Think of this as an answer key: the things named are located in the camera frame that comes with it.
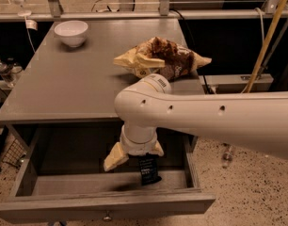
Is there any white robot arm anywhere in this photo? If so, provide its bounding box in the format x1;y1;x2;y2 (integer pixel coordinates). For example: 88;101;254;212
104;74;288;171

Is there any white ceramic bowl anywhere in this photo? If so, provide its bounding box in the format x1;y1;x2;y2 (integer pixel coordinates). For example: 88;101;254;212
54;21;88;47

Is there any dark blue rxbar wrapper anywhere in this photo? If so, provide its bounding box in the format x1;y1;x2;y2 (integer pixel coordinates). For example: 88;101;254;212
138;154;162;186

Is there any white cable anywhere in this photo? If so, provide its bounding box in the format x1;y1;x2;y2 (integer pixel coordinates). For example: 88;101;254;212
255;7;266;45

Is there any open grey top drawer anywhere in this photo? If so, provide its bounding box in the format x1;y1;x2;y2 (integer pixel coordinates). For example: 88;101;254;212
0;121;216;224

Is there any clear plastic water bottle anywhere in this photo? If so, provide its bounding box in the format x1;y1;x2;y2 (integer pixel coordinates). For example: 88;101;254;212
0;59;14;88

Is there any yellow brown chip bag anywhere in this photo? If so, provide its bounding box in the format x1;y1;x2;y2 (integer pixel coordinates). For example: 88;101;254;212
113;37;212;81

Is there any yellow wooden pole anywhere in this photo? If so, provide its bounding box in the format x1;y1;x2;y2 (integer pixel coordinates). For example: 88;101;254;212
242;0;288;93

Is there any grey metal rail shelf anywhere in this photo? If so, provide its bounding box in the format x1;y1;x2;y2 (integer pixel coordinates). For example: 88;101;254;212
0;0;288;21

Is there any grey cabinet counter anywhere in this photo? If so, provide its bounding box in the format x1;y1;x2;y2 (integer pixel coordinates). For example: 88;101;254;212
0;18;208;153

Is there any round metal drawer knob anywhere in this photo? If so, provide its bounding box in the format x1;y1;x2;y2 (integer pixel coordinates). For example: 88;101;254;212
103;211;112;222

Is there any black wire basket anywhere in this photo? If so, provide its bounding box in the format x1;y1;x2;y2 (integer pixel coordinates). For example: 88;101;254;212
3;139;26;169

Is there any plastic bottle on floor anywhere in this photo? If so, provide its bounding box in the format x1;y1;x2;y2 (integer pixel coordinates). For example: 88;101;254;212
222;144;233;169

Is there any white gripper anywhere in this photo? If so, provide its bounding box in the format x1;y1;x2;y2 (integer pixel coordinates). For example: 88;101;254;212
104;124;164;171

